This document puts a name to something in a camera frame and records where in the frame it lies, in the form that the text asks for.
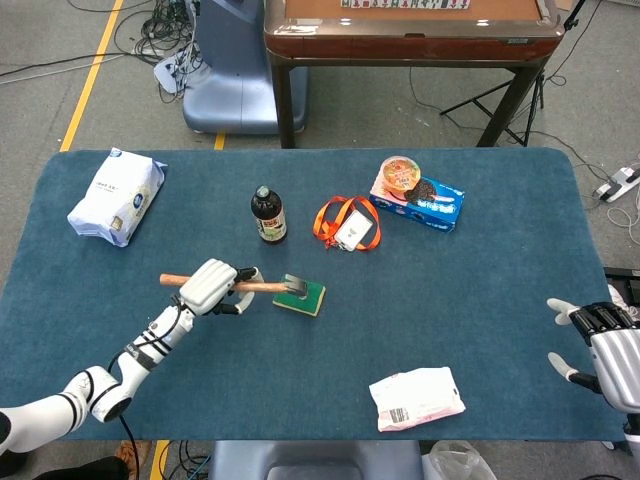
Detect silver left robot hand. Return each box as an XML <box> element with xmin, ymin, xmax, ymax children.
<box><xmin>177</xmin><ymin>258</ymin><xmax>265</xmax><ymax>317</ymax></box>

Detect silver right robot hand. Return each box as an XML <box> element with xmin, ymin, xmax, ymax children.
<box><xmin>546</xmin><ymin>297</ymin><xmax>640</xmax><ymax>414</ymax></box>

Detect wooden handle claw hammer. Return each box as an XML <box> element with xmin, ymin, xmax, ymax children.
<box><xmin>159</xmin><ymin>272</ymin><xmax>309</xmax><ymax>300</ymax></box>

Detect green and yellow sponge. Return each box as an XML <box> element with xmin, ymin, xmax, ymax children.
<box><xmin>272</xmin><ymin>277</ymin><xmax>327</xmax><ymax>318</ymax></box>

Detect white sneaker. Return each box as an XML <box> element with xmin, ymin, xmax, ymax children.
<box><xmin>607</xmin><ymin>284</ymin><xmax>640</xmax><ymax>321</ymax></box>

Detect black case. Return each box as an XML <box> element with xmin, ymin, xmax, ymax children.
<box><xmin>603</xmin><ymin>267</ymin><xmax>640</xmax><ymax>305</ymax></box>

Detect dark brown sauce bottle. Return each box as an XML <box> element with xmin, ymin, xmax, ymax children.
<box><xmin>250</xmin><ymin>185</ymin><xmax>289</xmax><ymax>246</ymax></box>

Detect blue table cloth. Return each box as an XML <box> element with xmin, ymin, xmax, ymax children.
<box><xmin>0</xmin><ymin>147</ymin><xmax>640</xmax><ymax>442</ymax></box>

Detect white and blue rice bag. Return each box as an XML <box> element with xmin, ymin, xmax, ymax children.
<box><xmin>66</xmin><ymin>147</ymin><xmax>169</xmax><ymax>248</ymax></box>

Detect white badge card holder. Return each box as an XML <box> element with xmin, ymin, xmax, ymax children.
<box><xmin>334</xmin><ymin>209</ymin><xmax>374</xmax><ymax>252</ymax></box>

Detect white power strip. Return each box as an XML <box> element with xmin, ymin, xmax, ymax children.
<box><xmin>594</xmin><ymin>167</ymin><xmax>640</xmax><ymax>203</ymax></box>
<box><xmin>153</xmin><ymin>52</ymin><xmax>194</xmax><ymax>94</ymax></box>

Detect brown shoe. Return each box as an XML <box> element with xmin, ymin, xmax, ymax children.
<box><xmin>114</xmin><ymin>439</ymin><xmax>153</xmax><ymax>466</ymax></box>

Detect clear plastic bag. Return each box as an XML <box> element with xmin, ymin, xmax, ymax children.
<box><xmin>422</xmin><ymin>439</ymin><xmax>497</xmax><ymax>480</ymax></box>

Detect grey-blue robot torso base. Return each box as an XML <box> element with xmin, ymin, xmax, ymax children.
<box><xmin>207</xmin><ymin>439</ymin><xmax>426</xmax><ymax>480</ymax></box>

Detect white and pink snack packet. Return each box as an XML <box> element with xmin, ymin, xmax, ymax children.
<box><xmin>368</xmin><ymin>366</ymin><xmax>467</xmax><ymax>433</ymax></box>

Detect black trouser leg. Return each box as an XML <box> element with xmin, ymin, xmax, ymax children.
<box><xmin>32</xmin><ymin>454</ymin><xmax>130</xmax><ymax>480</ymax></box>

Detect orange jelly cup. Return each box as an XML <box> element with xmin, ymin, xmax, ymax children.
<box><xmin>379</xmin><ymin>155</ymin><xmax>423</xmax><ymax>197</ymax></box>

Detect blue cookie box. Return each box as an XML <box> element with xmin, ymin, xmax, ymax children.
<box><xmin>369</xmin><ymin>175</ymin><xmax>466</xmax><ymax>234</ymax></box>

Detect black tripod stand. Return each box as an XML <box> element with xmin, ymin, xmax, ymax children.
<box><xmin>439</xmin><ymin>0</ymin><xmax>587</xmax><ymax>147</ymax></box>

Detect brown mahjong table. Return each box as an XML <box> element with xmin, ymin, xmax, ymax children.
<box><xmin>263</xmin><ymin>0</ymin><xmax>566</xmax><ymax>149</ymax></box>

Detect row of face-up mahjong tiles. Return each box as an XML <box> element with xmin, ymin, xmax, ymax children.
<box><xmin>340</xmin><ymin>0</ymin><xmax>472</xmax><ymax>10</ymax></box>

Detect orange lanyard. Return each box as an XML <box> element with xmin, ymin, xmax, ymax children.
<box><xmin>312</xmin><ymin>195</ymin><xmax>383</xmax><ymax>252</ymax></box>

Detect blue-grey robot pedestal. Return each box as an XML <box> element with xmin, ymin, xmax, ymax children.
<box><xmin>181</xmin><ymin>0</ymin><xmax>309</xmax><ymax>135</ymax></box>

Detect black cable tangle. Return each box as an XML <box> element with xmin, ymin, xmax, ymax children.
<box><xmin>113</xmin><ymin>0</ymin><xmax>199</xmax><ymax>66</ymax></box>

